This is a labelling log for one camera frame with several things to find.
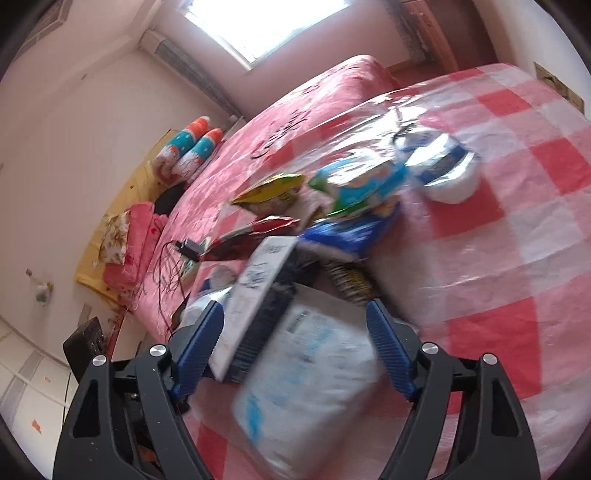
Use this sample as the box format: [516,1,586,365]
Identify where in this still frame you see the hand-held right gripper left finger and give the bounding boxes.
[53,300,227,480]

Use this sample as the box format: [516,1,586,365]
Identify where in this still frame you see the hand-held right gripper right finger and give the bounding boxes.
[366,299,541,480]

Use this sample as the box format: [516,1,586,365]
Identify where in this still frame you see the white plastic wrapper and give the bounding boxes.
[182,286,234,333]

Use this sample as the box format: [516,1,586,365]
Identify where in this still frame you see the round white container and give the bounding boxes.
[203,265,241,296]

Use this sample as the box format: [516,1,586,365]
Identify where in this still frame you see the white printed mailer bag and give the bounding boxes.
[231,282,386,476]

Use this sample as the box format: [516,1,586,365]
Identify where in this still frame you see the black yellow patterned packet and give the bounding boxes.
[323,261,377,303]

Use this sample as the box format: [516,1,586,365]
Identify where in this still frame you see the dark wrapper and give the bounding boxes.
[209,235,319,384]

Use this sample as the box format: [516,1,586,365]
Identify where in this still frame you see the red foil wrapper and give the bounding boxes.
[210,215,301,261]

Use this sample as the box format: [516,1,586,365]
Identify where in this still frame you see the yellow snack packet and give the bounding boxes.
[230,173,308,215]

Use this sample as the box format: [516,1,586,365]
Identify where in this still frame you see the green and blue snack packet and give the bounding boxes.
[307,157,411,217]

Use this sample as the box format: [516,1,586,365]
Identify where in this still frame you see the white and blue tissue pack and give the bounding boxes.
[392,129,483,204]

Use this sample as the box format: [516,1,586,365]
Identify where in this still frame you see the pink folded blanket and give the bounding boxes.
[104,203,169,291]

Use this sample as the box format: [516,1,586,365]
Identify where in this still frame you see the floral pillow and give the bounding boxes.
[99,209,132,266]

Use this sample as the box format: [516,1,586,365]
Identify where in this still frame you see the dark cloth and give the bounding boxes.
[154,185,188,215]

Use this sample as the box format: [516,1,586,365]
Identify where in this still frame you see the yellow wooden headboard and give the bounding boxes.
[75,129,174,301]

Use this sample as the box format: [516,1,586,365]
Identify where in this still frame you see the bed with pink bedspread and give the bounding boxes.
[104,54,402,333]

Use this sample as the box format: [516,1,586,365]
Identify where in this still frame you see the grey checked curtain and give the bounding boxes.
[394,0,428,63]
[139,30,243,121]

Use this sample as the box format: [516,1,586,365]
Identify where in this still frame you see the large window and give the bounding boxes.
[178,0,352,70]

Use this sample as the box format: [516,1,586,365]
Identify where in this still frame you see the brown wooden dresser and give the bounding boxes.
[402,0,499,65]

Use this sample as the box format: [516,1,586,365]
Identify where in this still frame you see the black charging cable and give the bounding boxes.
[154,240,191,330]

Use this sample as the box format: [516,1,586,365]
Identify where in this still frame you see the hanging wall ornament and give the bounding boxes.
[28,270,54,305]

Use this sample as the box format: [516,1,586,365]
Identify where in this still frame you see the tan wall plate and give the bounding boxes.
[536,62,585,116]

